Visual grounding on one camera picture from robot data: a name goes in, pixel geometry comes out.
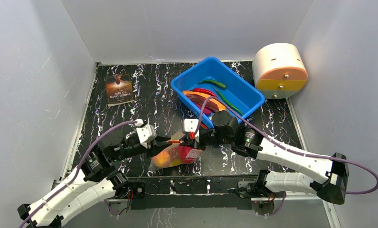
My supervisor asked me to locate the clear zip bag orange seal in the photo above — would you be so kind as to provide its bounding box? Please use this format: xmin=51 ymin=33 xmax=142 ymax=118
xmin=148 ymin=143 xmax=203 ymax=171

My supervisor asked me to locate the yellow mango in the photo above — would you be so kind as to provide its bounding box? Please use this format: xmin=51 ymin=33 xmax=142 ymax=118
xmin=164 ymin=146 xmax=181 ymax=167

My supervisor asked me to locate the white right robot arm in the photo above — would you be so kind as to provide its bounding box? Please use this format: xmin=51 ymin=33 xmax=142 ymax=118
xmin=181 ymin=111 xmax=349 ymax=205

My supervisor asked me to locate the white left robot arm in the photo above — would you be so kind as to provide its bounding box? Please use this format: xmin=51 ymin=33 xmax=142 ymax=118
xmin=18 ymin=127 xmax=172 ymax=228

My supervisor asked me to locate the thin green chili pepper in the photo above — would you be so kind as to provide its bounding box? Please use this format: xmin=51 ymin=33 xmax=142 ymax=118
xmin=216 ymin=90 xmax=243 ymax=115

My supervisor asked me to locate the red chili pepper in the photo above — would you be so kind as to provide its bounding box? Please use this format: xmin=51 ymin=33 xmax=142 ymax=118
xmin=192 ymin=88 xmax=217 ymax=97

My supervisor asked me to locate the blue plastic bin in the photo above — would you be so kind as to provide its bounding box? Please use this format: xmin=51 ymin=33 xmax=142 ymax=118
xmin=171 ymin=57 xmax=265 ymax=119

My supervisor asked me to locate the dark paperback book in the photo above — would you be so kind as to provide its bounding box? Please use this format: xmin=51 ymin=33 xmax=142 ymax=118
xmin=106 ymin=74 xmax=135 ymax=107

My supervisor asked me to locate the round white orange drawer box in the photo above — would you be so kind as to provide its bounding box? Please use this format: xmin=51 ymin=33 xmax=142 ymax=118
xmin=252 ymin=43 xmax=308 ymax=99

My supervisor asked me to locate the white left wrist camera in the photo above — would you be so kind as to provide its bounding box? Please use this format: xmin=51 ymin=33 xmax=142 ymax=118
xmin=136 ymin=124 xmax=157 ymax=149

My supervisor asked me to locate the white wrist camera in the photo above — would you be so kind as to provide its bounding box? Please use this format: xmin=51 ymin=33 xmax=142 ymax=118
xmin=136 ymin=124 xmax=157 ymax=149
xmin=182 ymin=119 xmax=199 ymax=141

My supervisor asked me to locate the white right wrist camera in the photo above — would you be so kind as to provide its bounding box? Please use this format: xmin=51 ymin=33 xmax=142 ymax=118
xmin=182 ymin=119 xmax=199 ymax=141

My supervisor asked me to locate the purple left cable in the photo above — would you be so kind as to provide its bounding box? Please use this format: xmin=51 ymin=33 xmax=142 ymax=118
xmin=18 ymin=119 xmax=144 ymax=228

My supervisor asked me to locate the purple cable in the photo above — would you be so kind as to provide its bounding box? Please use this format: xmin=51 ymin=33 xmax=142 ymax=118
xmin=18 ymin=119 xmax=144 ymax=228
xmin=193 ymin=95 xmax=378 ymax=195

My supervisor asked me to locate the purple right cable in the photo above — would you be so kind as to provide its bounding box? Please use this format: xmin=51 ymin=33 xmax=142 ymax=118
xmin=193 ymin=95 xmax=378 ymax=195

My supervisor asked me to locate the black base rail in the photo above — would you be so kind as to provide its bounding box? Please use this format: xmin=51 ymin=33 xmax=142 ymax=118
xmin=107 ymin=174 xmax=287 ymax=211

